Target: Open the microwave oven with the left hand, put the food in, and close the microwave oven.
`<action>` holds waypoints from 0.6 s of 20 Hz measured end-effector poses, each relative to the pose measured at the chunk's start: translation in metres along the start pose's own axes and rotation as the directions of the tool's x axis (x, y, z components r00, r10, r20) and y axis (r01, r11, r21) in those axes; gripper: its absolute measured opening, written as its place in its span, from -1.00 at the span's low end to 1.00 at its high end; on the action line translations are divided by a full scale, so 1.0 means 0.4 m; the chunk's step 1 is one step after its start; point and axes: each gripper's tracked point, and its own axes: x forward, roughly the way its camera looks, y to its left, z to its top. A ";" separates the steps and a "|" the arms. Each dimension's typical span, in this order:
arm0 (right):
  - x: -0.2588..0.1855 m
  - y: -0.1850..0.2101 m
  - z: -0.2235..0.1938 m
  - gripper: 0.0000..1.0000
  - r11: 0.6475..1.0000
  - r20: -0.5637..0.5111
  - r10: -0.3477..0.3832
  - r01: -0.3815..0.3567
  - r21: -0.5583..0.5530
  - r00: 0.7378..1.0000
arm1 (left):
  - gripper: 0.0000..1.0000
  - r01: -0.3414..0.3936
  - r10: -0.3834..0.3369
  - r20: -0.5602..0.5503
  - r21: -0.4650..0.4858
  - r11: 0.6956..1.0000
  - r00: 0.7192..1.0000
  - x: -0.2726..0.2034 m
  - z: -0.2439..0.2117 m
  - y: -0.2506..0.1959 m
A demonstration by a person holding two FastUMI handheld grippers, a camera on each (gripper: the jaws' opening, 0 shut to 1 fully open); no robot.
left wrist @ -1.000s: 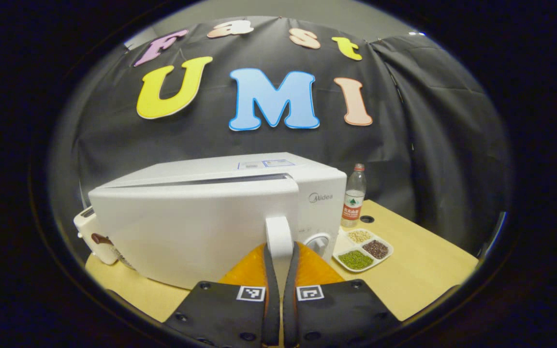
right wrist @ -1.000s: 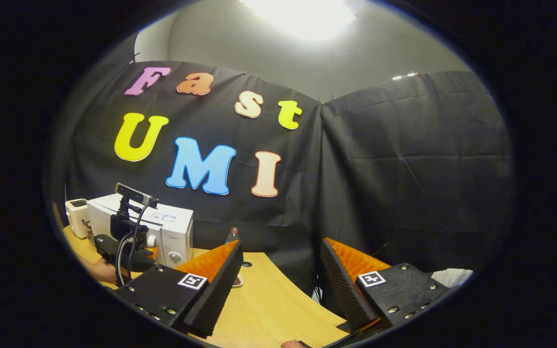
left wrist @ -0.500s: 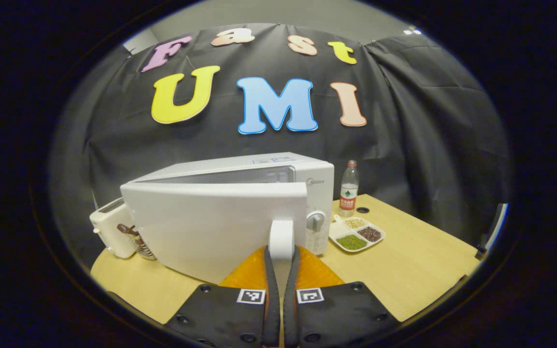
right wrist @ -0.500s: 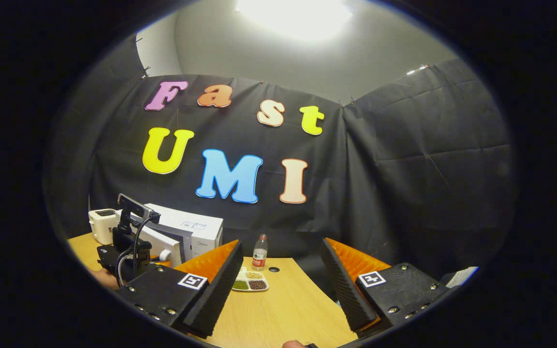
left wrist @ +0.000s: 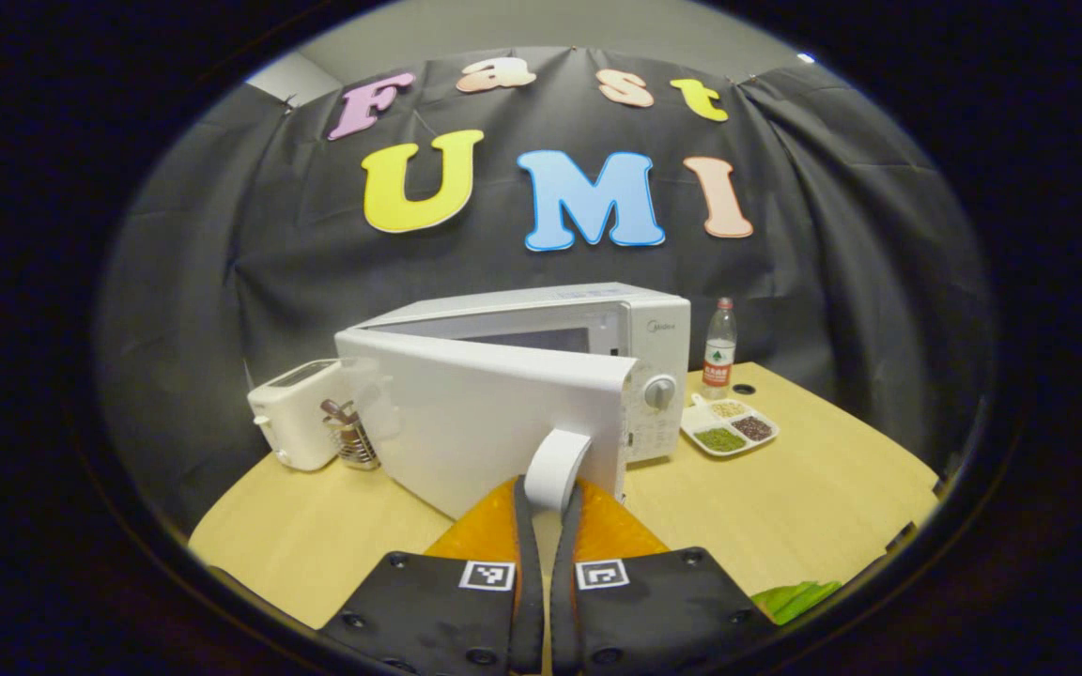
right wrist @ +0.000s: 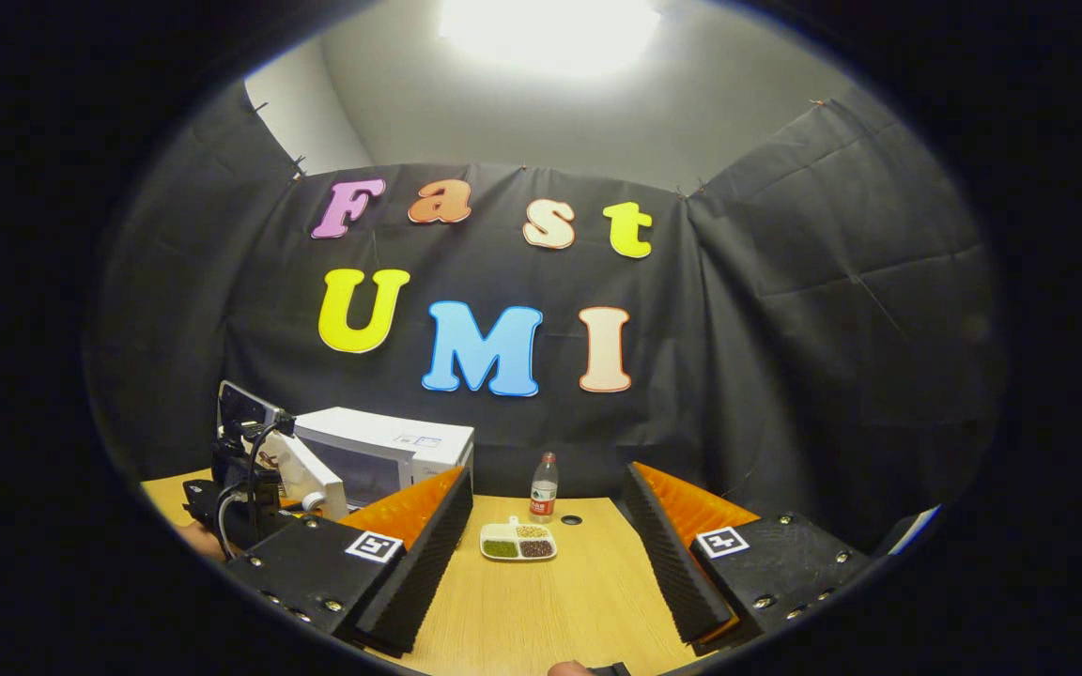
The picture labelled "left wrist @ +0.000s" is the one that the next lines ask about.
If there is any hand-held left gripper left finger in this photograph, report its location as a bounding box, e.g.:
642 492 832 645
316 474 547 676

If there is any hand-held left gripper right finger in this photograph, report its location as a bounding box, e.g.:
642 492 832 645
550 477 779 676

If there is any white microwave oven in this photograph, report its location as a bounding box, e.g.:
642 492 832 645
334 282 692 520

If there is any white divided dish of beans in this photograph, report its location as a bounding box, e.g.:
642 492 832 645
680 392 781 459

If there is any clear plastic water bottle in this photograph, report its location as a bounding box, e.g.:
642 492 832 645
701 298 738 389

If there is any white toaster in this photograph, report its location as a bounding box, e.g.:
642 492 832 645
247 359 354 472

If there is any black backdrop cloth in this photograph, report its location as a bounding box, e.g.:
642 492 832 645
95 45 993 536

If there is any metal wire utensil holder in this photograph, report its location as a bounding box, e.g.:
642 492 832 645
320 398 382 472

